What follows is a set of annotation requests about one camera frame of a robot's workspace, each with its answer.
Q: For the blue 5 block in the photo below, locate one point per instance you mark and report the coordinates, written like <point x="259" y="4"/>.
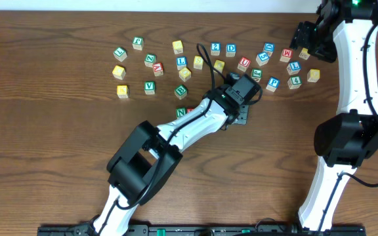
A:
<point x="262" y="58"/>

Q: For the blue l block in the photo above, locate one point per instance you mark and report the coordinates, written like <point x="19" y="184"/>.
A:
<point x="181" y="62"/>
<point x="293" y="68"/>

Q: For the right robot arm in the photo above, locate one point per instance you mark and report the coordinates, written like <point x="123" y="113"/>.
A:
<point x="345" y="32"/>

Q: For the green N block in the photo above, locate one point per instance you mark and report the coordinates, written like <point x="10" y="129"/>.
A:
<point x="180" y="112"/>

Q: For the green 4 block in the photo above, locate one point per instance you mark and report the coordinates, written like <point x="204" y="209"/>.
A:
<point x="294" y="82"/>

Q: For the blue L block right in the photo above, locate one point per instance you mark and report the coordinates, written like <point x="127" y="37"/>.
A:
<point x="293" y="68"/>

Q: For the yellow o block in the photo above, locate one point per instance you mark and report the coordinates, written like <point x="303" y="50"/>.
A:
<point x="185" y="74"/>
<point x="218" y="66"/>

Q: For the yellow K block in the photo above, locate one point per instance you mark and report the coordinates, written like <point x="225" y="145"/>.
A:
<point x="122" y="91"/>

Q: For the green block top left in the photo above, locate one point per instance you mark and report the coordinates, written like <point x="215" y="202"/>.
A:
<point x="138" y="43"/>

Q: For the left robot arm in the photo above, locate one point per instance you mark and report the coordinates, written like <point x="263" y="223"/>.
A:
<point x="145" y="161"/>

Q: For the green block centre right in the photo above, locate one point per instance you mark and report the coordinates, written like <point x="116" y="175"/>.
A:
<point x="256" y="74"/>

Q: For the blue P block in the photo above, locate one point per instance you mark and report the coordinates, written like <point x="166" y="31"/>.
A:
<point x="273" y="84"/>

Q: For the yellow O block right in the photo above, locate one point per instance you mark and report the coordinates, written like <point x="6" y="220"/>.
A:
<point x="218" y="66"/>

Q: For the green B block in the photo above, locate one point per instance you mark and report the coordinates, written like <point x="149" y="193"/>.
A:
<point x="181" y="92"/>

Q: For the yellow block top right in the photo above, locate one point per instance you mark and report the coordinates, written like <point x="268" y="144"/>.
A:
<point x="304" y="54"/>

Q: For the blue d block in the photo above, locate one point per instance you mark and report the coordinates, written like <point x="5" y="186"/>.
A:
<point x="269" y="48"/>
<point x="230" y="50"/>

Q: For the yellow O block centre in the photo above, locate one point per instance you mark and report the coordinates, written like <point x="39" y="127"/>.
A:
<point x="185" y="74"/>

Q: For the blue D block right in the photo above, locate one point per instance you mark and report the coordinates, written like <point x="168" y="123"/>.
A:
<point x="269" y="48"/>

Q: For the yellow G block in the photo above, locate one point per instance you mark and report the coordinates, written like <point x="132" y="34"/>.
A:
<point x="313" y="75"/>

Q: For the green L block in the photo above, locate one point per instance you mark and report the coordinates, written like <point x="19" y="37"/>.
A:
<point x="120" y="54"/>

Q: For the yellow S block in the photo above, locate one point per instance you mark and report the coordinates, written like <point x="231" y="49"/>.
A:
<point x="198" y="62"/>

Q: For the red A block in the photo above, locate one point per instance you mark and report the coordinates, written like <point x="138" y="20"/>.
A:
<point x="158" y="69"/>

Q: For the blue 2 block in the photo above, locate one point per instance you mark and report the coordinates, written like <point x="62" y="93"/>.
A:
<point x="215" y="49"/>

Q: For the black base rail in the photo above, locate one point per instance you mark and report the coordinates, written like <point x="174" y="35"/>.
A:
<point x="144" y="230"/>

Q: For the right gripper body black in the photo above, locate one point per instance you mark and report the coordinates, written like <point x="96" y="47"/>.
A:
<point x="301" y="36"/>

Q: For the green Z block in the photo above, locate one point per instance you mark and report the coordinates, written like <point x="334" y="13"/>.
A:
<point x="150" y="60"/>

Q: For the red M block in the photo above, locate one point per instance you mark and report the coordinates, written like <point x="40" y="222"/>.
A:
<point x="286" y="55"/>

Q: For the green V block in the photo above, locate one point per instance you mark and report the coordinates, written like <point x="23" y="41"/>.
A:
<point x="150" y="87"/>

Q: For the red U block right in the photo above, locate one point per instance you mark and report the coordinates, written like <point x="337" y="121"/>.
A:
<point x="243" y="64"/>

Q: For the blue L block centre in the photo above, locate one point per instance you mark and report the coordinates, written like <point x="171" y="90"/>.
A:
<point x="181" y="62"/>

